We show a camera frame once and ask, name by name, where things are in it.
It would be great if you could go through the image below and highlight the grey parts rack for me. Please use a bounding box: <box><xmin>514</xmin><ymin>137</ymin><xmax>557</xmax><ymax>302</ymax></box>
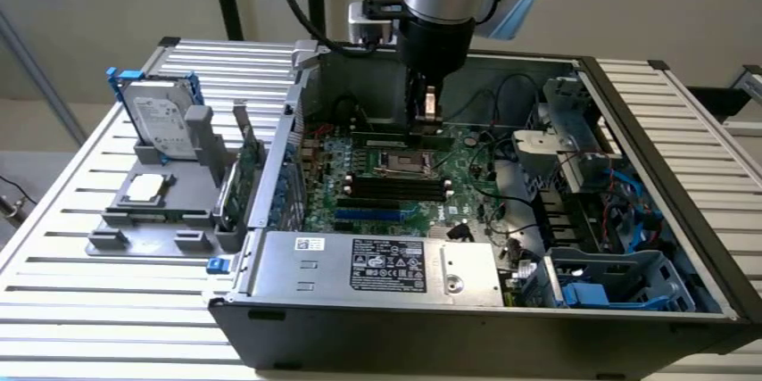
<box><xmin>84</xmin><ymin>105</ymin><xmax>248</xmax><ymax>260</ymax></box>

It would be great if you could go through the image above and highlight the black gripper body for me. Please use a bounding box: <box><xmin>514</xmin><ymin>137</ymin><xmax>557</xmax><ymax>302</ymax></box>
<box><xmin>396</xmin><ymin>14</ymin><xmax>476</xmax><ymax>82</ymax></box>

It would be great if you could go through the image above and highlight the black open PC case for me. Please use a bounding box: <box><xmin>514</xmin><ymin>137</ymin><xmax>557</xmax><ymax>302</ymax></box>
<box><xmin>206</xmin><ymin>39</ymin><xmax>762</xmax><ymax>374</ymax></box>

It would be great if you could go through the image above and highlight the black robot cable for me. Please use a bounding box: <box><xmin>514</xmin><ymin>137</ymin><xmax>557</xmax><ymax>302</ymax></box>
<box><xmin>275</xmin><ymin>0</ymin><xmax>371</xmax><ymax>51</ymax></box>

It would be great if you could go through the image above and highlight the black RAM slot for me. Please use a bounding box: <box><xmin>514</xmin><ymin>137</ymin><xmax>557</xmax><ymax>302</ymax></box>
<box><xmin>346</xmin><ymin>179</ymin><xmax>448</xmax><ymax>191</ymax></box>
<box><xmin>344</xmin><ymin>185</ymin><xmax>448</xmax><ymax>197</ymax></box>
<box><xmin>347</xmin><ymin>173</ymin><xmax>448</xmax><ymax>185</ymax></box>
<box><xmin>343</xmin><ymin>191</ymin><xmax>448</xmax><ymax>203</ymax></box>

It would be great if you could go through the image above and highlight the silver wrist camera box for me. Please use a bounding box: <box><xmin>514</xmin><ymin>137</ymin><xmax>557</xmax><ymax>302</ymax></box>
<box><xmin>348</xmin><ymin>0</ymin><xmax>400</xmax><ymax>47</ymax></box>

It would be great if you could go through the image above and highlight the silver metal drive cage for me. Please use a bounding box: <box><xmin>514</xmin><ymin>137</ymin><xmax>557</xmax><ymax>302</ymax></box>
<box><xmin>523</xmin><ymin>76</ymin><xmax>626</xmax><ymax>195</ymax></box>

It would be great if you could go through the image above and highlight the green RAM stick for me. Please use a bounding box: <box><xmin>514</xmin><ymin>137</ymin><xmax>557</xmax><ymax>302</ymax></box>
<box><xmin>350</xmin><ymin>129</ymin><xmax>455</xmax><ymax>153</ymax></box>

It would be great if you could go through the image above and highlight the green motherboard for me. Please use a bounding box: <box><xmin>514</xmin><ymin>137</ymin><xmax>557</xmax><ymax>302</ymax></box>
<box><xmin>295</xmin><ymin>123</ymin><xmax>509</xmax><ymax>240</ymax></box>

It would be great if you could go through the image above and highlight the grey fan shroud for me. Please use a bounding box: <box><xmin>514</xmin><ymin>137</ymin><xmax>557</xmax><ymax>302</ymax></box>
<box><xmin>511</xmin><ymin>129</ymin><xmax>562</xmax><ymax>164</ymax></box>

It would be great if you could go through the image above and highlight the green graphics card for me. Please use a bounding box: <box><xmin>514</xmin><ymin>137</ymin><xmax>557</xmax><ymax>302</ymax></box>
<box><xmin>215</xmin><ymin>103</ymin><xmax>267</xmax><ymax>233</ymax></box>

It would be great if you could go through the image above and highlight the grey metal disk bay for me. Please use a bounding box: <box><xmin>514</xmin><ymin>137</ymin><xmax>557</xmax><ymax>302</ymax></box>
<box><xmin>542</xmin><ymin>246</ymin><xmax>698</xmax><ymax>311</ymax></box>

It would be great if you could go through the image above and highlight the grey power supply unit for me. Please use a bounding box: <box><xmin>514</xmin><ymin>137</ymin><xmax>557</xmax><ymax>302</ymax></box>
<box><xmin>246</xmin><ymin>231</ymin><xmax>509</xmax><ymax>309</ymax></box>

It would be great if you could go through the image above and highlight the silver hard disk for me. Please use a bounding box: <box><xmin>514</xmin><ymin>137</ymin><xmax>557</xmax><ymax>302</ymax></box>
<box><xmin>124</xmin><ymin>81</ymin><xmax>202</xmax><ymax>162</ymax></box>

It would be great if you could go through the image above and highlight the metal CPU socket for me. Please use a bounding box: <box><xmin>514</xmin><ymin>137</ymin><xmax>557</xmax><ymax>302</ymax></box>
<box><xmin>370</xmin><ymin>148</ymin><xmax>446</xmax><ymax>178</ymax></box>

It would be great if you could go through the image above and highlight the blue expansion slot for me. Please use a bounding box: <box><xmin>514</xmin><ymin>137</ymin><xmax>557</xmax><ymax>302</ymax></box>
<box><xmin>335</xmin><ymin>207</ymin><xmax>403</xmax><ymax>222</ymax></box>

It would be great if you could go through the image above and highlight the hard drive in blue bracket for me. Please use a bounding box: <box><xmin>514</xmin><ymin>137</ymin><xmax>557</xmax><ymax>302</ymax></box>
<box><xmin>105</xmin><ymin>67</ymin><xmax>207</xmax><ymax>164</ymax></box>

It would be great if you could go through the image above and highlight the blue disk caddy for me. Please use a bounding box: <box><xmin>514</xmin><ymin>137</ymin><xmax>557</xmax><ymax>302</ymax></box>
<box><xmin>558</xmin><ymin>281</ymin><xmax>613</xmax><ymax>309</ymax></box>

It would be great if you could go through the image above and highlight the silver CPU chip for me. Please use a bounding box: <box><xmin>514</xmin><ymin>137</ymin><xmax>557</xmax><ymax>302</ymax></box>
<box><xmin>126</xmin><ymin>173</ymin><xmax>167</xmax><ymax>202</ymax></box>

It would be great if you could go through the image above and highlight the black wire loop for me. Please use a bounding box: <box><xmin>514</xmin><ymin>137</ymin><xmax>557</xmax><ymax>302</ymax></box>
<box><xmin>491</xmin><ymin>72</ymin><xmax>545</xmax><ymax>128</ymax></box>

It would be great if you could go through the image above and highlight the blue wire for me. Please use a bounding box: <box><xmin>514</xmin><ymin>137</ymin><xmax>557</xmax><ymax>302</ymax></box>
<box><xmin>599</xmin><ymin>165</ymin><xmax>666</xmax><ymax>258</ymax></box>

